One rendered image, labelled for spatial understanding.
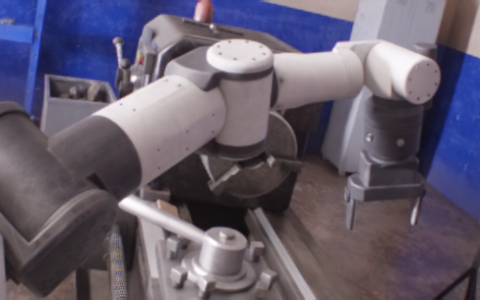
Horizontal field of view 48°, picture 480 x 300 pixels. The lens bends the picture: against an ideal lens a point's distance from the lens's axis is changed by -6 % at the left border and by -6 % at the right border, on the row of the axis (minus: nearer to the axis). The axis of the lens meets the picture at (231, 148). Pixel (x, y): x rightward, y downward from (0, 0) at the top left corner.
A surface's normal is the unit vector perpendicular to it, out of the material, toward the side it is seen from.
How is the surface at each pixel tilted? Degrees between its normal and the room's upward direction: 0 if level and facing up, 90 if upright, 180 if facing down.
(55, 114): 90
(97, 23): 90
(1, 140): 43
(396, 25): 90
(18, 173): 49
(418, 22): 90
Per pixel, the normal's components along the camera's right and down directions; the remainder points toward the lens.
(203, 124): 0.82, 0.35
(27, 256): 0.11, -0.44
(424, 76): 0.35, 0.37
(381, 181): 0.05, 0.41
